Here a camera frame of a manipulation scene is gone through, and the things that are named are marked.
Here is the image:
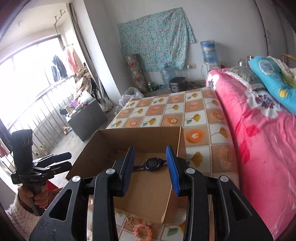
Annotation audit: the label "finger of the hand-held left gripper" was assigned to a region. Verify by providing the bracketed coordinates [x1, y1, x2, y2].
[33, 152, 72, 168]
[47, 161, 72, 179]

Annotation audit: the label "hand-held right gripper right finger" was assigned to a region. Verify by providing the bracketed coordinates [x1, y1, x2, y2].
[165, 145, 274, 241]

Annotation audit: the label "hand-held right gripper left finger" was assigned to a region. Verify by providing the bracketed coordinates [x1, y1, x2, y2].
[29, 146, 137, 241]

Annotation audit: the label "black pink digital watch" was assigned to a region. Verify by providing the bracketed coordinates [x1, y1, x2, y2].
[134, 157, 167, 172]

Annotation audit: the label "brown cardboard box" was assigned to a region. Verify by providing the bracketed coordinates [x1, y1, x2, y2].
[65, 126, 188, 224]

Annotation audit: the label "pink bead bracelet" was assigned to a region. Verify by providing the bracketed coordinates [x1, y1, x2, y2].
[132, 223, 153, 241]

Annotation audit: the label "person's left forearm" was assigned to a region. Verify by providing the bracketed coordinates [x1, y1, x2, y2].
[5, 192, 47, 232]

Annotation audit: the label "person's left hand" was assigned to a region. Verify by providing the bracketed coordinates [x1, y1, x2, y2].
[18, 185, 63, 209]

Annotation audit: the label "red hanging clothes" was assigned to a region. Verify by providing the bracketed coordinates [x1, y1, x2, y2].
[0, 125, 12, 158]

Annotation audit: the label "metal window railing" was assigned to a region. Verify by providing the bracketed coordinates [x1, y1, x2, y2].
[0, 76, 93, 167]

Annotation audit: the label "dark low cabinet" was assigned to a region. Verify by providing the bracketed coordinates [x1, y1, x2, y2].
[66, 98, 108, 142]

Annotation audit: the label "white plastic bag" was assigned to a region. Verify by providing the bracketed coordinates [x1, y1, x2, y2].
[119, 87, 144, 107]

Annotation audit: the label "pile of clothes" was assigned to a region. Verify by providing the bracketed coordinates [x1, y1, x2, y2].
[74, 67, 93, 103]

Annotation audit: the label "grey rice cooker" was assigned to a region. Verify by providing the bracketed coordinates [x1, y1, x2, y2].
[169, 77, 187, 92]

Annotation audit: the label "dark hanging jacket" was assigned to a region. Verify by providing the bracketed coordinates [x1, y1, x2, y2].
[51, 55, 68, 82]

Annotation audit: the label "pink floral blanket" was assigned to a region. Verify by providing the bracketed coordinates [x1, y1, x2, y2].
[206, 67, 296, 240]

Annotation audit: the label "clear large plastic bottle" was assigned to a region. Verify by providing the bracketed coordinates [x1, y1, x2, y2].
[161, 67, 177, 90]

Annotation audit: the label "patterned folded mat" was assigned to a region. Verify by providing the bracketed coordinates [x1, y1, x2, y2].
[124, 54, 148, 93]

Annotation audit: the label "pink hanging garment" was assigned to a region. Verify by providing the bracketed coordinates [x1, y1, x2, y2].
[66, 47, 81, 75]

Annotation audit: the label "white water dispenser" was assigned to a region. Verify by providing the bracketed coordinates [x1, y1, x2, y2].
[202, 62, 221, 87]

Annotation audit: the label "grey-green lace-edged pillow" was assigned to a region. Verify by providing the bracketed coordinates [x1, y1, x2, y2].
[224, 66, 266, 91]

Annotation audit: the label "white green quilt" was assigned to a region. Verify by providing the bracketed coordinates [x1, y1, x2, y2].
[269, 56, 296, 88]

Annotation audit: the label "turquoise floral wall cloth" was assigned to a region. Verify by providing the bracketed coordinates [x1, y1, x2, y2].
[118, 7, 196, 71]

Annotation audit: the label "metal wall hook rack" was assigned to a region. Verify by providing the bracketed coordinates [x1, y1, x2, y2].
[54, 10, 67, 26]

